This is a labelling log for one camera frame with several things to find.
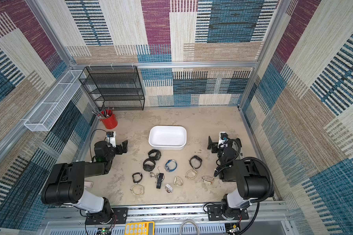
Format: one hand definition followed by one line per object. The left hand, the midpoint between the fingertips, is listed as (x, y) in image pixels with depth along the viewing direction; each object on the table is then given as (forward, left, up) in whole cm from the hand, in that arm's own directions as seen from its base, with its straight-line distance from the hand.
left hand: (120, 140), depth 94 cm
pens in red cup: (+20, +15, +3) cm, 25 cm away
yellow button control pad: (-45, -19, -5) cm, 49 cm away
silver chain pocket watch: (-20, -22, -6) cm, 30 cm away
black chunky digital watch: (-7, -22, -6) cm, 24 cm away
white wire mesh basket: (-4, +27, +27) cm, 38 cm away
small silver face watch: (-29, -31, -2) cm, 43 cm away
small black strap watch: (-21, -13, -6) cm, 26 cm away
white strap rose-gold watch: (-23, -53, -7) cm, 58 cm away
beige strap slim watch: (-20, -44, -6) cm, 49 cm away
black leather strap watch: (-21, -27, -7) cm, 35 cm away
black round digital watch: (-16, -20, -2) cm, 25 cm away
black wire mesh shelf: (+38, +8, +17) cm, 42 cm away
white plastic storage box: (+5, -30, -5) cm, 31 cm away
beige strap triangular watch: (-24, -36, -6) cm, 44 cm away
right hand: (-1, -62, +3) cm, 62 cm away
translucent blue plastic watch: (-14, -32, -7) cm, 36 cm away
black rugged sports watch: (-12, -47, -7) cm, 49 cm away
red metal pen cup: (+18, +12, -3) cm, 22 cm away
